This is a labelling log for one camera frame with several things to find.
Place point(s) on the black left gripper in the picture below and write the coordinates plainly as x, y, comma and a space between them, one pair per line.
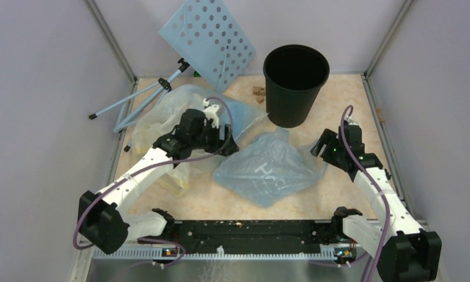
218, 143

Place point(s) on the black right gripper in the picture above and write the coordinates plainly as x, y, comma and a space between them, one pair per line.
328, 137

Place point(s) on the translucent yellowish trash bag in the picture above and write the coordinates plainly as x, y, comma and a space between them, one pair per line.
161, 119

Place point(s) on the light blue trash bag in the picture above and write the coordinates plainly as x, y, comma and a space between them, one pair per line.
269, 169

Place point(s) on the black plastic trash bin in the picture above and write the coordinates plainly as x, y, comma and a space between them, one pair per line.
294, 75

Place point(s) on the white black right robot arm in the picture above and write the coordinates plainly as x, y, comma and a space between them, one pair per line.
401, 249

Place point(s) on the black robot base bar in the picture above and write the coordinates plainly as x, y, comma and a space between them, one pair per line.
254, 236

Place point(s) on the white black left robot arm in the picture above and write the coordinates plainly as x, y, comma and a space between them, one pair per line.
103, 217

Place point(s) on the light blue tripod legs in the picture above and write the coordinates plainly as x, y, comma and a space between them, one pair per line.
164, 86

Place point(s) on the light blue perforated stand plate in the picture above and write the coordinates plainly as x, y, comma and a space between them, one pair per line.
206, 35

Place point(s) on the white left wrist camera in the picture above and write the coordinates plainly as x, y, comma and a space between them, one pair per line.
211, 113

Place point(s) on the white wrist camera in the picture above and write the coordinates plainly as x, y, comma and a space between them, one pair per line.
351, 122
211, 113

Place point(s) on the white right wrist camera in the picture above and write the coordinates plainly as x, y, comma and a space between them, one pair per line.
351, 122

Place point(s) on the white slotted cable duct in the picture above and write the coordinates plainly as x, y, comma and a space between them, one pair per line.
157, 253

